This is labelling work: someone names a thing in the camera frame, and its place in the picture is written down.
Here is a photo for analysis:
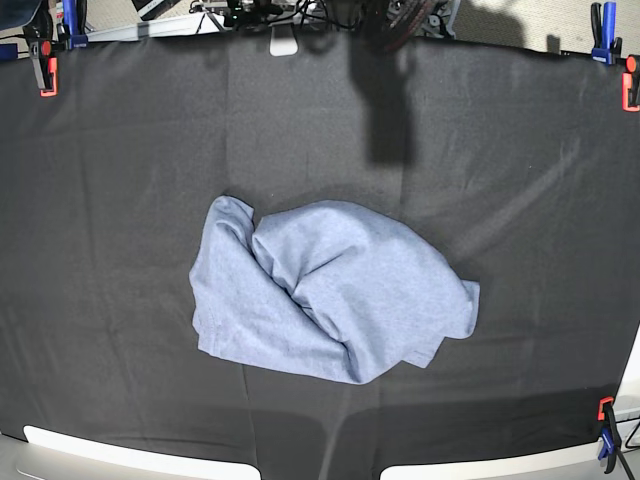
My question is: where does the aluminium frame rail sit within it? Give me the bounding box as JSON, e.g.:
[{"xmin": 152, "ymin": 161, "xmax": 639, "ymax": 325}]
[{"xmin": 87, "ymin": 12, "xmax": 225, "ymax": 43}]

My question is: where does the blue clamp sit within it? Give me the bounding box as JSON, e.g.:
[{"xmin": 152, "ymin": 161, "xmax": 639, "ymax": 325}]
[
  {"xmin": 590, "ymin": 1, "xmax": 622, "ymax": 65},
  {"xmin": 62, "ymin": 0, "xmax": 89, "ymax": 49}
]

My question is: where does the red-black clamp far left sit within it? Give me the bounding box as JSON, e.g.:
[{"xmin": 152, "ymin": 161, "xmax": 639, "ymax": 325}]
[{"xmin": 29, "ymin": 40, "xmax": 58, "ymax": 98}]

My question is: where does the blue clamp far left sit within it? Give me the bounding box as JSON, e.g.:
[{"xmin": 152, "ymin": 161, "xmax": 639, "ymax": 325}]
[{"xmin": 62, "ymin": 0, "xmax": 89, "ymax": 49}]

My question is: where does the white camera mount foot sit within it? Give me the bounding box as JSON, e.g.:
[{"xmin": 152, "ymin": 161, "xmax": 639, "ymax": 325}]
[{"xmin": 269, "ymin": 24, "xmax": 299, "ymax": 58}]

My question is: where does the red-black clamp far right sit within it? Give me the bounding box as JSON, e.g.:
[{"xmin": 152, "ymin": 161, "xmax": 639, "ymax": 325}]
[{"xmin": 622, "ymin": 55, "xmax": 639, "ymax": 112}]

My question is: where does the red-black clamp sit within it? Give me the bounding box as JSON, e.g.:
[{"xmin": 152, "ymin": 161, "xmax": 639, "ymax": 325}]
[
  {"xmin": 622, "ymin": 55, "xmax": 639, "ymax": 112},
  {"xmin": 29, "ymin": 40, "xmax": 58, "ymax": 98}
]

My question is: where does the blue clamp far right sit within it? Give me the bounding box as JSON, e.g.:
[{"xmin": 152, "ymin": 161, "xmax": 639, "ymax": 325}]
[{"xmin": 590, "ymin": 1, "xmax": 622, "ymax": 65}]

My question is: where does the black table cloth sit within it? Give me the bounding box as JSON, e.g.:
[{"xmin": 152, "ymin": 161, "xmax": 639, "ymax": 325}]
[{"xmin": 1, "ymin": 32, "xmax": 639, "ymax": 479}]

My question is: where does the blue-grey t-shirt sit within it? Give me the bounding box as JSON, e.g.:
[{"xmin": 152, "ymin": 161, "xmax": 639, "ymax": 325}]
[{"xmin": 189, "ymin": 196, "xmax": 480, "ymax": 385}]

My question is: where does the red-black braided cable bundle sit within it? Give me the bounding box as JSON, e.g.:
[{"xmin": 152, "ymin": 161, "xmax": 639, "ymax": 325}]
[{"xmin": 384, "ymin": 0, "xmax": 436, "ymax": 51}]

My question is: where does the red-blue clamp near right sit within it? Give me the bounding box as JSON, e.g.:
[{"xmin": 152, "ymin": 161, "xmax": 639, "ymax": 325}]
[{"xmin": 597, "ymin": 396, "xmax": 621, "ymax": 474}]

